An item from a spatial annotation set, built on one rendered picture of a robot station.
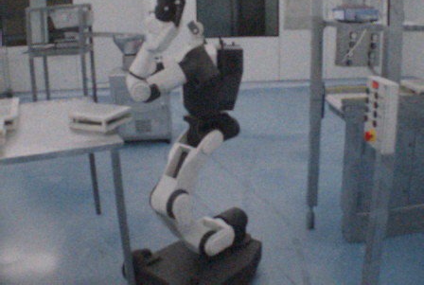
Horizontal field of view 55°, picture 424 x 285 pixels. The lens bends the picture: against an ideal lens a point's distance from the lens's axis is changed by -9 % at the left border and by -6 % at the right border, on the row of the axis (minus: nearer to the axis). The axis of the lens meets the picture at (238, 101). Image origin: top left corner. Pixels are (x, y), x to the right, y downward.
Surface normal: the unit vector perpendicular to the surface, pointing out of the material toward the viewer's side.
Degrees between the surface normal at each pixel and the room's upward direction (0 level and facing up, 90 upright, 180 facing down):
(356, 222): 90
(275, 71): 90
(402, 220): 90
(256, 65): 90
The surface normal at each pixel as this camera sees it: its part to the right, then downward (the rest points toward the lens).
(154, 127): 0.14, 0.22
